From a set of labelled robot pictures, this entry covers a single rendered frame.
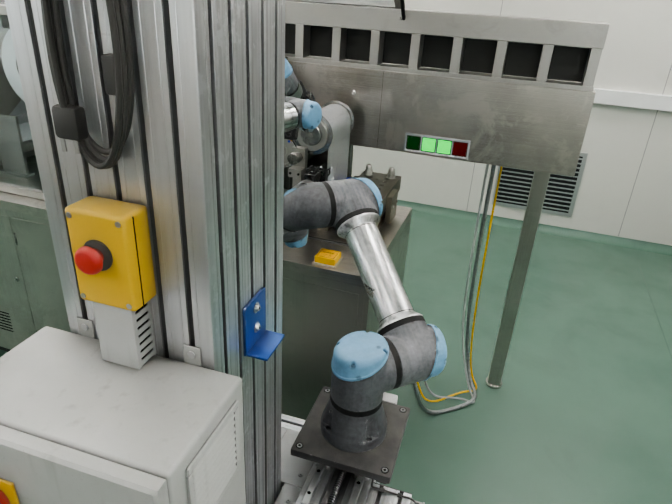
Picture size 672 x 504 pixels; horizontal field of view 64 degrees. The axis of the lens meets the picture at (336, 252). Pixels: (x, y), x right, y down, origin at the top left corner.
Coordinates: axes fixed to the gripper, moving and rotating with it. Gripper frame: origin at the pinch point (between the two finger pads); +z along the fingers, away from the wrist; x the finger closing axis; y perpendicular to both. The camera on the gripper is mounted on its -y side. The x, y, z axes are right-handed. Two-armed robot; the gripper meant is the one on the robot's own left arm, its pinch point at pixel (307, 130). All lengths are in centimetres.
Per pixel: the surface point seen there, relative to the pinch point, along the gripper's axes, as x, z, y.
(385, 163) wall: 34, 265, 103
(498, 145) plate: -62, 32, 20
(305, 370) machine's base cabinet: -11, 35, -78
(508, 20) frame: -58, 5, 52
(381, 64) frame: -13.6, 19.3, 40.4
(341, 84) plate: 0.8, 21.6, 31.4
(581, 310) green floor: -125, 196, -2
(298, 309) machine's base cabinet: -8, 19, -58
